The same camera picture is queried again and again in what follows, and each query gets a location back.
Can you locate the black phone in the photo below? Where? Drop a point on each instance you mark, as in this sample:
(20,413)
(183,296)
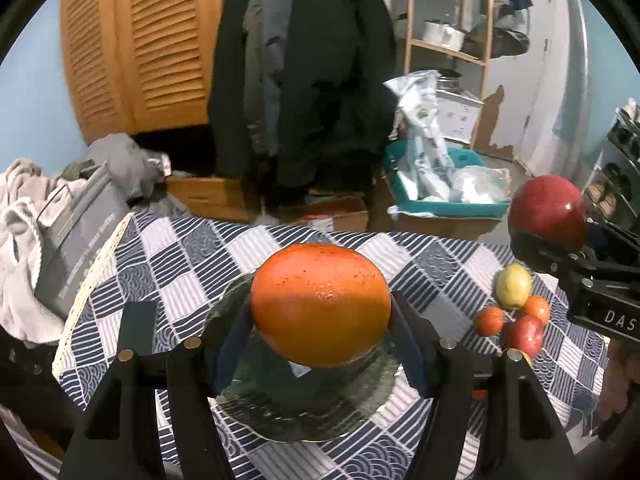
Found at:
(137,325)

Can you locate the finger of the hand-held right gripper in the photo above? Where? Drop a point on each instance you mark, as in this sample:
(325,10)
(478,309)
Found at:
(550,260)
(615,240)

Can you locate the metal pot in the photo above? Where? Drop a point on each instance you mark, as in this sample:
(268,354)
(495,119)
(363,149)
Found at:
(442,35)

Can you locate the wooden shelf rack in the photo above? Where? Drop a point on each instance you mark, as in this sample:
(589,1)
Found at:
(411,20)

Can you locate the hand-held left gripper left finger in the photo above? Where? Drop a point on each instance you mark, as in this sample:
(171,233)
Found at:
(232,350)

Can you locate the wooden louvered cabinet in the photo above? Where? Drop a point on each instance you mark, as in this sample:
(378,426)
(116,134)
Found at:
(150,35)

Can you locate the clear glass plate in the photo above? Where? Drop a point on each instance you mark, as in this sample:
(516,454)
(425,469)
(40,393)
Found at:
(310,410)

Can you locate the blue white checked tablecloth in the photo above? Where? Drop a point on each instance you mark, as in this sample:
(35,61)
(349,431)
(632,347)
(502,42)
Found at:
(200,270)

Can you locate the large orange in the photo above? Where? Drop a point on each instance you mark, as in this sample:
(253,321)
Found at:
(320,305)

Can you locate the small tangerine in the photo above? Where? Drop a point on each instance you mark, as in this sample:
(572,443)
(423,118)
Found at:
(491,321)
(536,310)

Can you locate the metal shoe rack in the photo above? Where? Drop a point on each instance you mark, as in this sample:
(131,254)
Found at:
(612,160)

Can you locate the grey hanging jacket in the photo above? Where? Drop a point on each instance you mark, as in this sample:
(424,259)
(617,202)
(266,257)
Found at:
(265,60)

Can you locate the white printed box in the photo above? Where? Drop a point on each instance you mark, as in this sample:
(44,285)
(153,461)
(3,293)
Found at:
(460,115)

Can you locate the large red apple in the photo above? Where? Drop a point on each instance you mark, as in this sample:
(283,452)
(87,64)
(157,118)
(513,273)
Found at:
(545,210)

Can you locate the white printed plastic bag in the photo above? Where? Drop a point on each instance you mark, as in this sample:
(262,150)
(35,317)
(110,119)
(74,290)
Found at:
(420,125)

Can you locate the light brown box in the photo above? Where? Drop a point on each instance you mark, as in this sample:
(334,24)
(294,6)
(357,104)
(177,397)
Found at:
(210,192)

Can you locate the grey tote bag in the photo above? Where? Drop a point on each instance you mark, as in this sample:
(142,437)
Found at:
(80,240)

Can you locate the beige cloth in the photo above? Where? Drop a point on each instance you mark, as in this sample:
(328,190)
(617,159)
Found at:
(20,240)

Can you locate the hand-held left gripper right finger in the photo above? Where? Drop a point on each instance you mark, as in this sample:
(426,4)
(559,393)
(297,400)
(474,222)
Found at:
(410,350)

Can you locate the yellow-green lemon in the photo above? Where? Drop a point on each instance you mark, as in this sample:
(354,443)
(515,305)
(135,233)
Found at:
(513,287)

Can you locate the clear plastic bags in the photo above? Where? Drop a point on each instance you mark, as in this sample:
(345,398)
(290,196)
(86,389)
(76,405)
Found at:
(480,185)

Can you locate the grey garment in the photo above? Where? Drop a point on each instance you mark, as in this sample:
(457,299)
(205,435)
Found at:
(125,160)

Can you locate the black hanging coat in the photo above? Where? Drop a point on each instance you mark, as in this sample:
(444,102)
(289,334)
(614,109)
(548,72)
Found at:
(340,85)

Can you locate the cardboard box under bin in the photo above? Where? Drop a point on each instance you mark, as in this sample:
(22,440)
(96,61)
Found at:
(450,226)

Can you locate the teal plastic bin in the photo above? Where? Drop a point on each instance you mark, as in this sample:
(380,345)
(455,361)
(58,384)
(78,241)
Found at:
(450,208)

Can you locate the small metal container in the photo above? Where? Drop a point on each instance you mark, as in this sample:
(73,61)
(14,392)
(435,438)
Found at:
(449,81)

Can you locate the flat cardboard box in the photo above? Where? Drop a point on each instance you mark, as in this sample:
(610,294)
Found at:
(345,217)

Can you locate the person's right hand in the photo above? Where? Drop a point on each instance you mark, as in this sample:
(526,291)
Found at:
(622,385)

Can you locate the yellow-green mango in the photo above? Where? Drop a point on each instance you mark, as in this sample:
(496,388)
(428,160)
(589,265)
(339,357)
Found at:
(527,358)

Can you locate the dark pan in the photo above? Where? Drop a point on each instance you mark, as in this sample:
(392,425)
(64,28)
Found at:
(510,42)

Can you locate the small red apple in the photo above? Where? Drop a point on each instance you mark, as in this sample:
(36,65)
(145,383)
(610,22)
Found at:
(525,335)

